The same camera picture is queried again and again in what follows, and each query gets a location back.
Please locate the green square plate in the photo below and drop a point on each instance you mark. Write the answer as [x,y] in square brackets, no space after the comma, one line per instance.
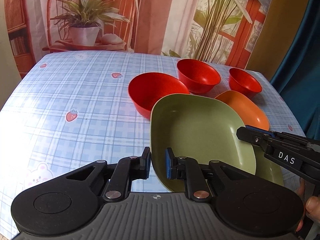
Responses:
[204,129]

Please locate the person's right hand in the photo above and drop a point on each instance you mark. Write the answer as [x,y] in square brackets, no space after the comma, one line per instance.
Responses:
[311,205]

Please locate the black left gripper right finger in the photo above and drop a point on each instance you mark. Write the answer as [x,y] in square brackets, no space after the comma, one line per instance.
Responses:
[188,170]

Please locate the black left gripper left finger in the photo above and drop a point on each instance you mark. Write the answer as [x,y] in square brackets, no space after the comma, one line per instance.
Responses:
[122,174]

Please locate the printed backdrop cloth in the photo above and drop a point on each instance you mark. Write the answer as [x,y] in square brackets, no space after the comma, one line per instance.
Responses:
[217,31]

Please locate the small red bowl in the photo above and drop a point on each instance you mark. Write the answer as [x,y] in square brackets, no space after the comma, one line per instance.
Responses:
[244,83]

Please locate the medium red bowl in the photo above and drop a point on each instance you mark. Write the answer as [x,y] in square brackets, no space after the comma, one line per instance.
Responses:
[199,77]

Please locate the blue curtain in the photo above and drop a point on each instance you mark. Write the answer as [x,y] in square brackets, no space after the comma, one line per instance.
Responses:
[297,78]

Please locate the large red bowl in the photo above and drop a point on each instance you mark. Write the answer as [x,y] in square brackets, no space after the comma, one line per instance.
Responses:
[147,88]

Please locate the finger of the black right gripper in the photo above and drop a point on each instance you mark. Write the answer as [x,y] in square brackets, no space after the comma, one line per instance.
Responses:
[255,136]

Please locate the blue plaid tablecloth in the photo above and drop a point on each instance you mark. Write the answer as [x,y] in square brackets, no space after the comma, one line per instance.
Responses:
[73,109]

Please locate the orange plate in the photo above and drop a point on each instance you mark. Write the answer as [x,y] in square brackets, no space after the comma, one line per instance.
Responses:
[248,111]

